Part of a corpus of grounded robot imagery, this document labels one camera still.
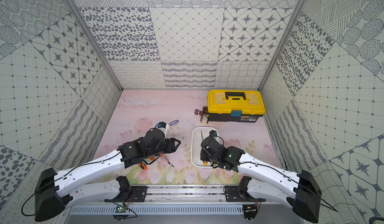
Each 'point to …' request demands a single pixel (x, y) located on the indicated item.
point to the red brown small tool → (197, 112)
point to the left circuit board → (120, 209)
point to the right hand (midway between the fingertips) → (202, 153)
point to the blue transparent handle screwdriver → (173, 122)
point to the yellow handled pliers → (205, 114)
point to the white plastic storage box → (198, 134)
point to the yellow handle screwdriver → (205, 163)
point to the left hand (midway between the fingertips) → (178, 139)
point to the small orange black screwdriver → (143, 166)
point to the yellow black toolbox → (238, 106)
